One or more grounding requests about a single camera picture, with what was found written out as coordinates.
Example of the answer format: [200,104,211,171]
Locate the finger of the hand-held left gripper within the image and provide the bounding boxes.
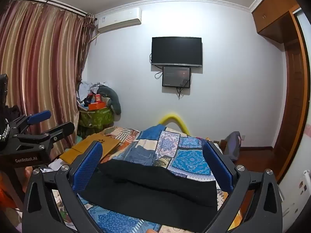
[10,122,75,151]
[8,110,52,137]

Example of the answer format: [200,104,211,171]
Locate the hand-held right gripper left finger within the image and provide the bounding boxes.
[22,141,104,233]

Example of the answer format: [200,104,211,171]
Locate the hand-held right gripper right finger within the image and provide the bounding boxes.
[202,141,284,233]

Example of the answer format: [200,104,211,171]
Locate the black pants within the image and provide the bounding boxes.
[79,160,218,233]

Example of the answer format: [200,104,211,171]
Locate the wooden lap table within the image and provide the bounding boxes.
[59,133,122,165]

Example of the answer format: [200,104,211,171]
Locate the grey backpack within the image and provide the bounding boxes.
[223,131,241,162]

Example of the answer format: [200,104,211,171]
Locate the patchwork printed blanket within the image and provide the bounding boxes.
[52,124,243,233]

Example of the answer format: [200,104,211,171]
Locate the green patterned storage box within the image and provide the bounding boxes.
[78,107,114,128]

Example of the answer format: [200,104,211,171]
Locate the orange box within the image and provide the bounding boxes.
[88,102,107,110]

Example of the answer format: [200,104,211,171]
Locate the crumpled white cloth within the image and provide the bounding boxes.
[77,80,108,102]

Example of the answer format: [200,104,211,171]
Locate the striped red beige curtain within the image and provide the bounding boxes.
[0,0,96,157]

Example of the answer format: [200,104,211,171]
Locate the blue denim jeans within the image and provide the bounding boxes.
[130,146,158,167]

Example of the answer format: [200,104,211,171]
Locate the grey plush toy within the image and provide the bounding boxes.
[97,84,122,115]

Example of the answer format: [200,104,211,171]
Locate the yellow foam tube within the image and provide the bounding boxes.
[157,112,190,135]

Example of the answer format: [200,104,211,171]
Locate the wooden wardrobe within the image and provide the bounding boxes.
[272,38,307,183]

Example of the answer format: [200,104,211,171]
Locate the white air conditioner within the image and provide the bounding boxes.
[95,7,142,33]

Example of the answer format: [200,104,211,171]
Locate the wooden overhead cabinet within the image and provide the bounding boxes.
[251,0,301,44]

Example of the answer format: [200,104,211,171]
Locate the small black wall monitor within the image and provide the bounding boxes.
[162,66,191,88]

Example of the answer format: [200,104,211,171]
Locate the curtain rail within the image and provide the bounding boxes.
[13,0,88,17]

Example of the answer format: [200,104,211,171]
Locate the black wall television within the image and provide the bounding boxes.
[150,37,204,67]

